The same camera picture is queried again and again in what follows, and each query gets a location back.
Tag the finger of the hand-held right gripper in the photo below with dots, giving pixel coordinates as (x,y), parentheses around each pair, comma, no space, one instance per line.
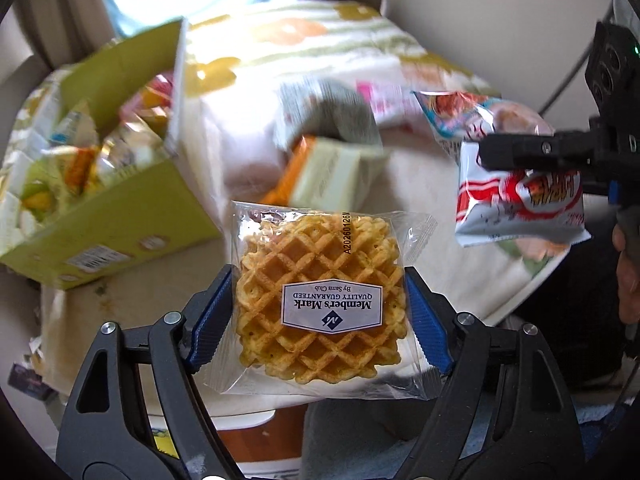
(535,150)

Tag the black clothes rack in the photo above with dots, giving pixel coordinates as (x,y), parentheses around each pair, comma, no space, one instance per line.
(575,65)

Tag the person's right hand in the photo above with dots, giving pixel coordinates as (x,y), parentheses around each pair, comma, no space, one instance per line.
(629,270)

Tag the pile of snack packets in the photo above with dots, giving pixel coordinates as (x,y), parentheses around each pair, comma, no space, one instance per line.
(115,145)

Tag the pink snack packet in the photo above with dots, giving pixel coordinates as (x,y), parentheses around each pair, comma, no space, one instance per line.
(395,97)

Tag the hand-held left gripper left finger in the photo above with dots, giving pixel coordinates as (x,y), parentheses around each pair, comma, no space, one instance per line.
(210,320)

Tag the white cartoon snack packet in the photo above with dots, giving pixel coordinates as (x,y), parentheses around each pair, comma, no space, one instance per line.
(460,115)

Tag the red white snack packet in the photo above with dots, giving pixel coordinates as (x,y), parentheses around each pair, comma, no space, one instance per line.
(525,210)

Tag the orange pale green snack box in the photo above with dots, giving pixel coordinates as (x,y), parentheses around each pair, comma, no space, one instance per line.
(325,175)

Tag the clear waffle packet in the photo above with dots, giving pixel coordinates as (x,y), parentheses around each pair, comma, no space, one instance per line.
(320,260)

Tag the green cardboard box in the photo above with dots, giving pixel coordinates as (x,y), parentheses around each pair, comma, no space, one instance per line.
(125,230)

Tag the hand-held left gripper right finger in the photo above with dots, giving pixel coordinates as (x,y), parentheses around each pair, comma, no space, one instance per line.
(425,320)

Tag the grey green snack packet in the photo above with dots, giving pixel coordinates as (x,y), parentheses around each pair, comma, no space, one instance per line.
(325,110)

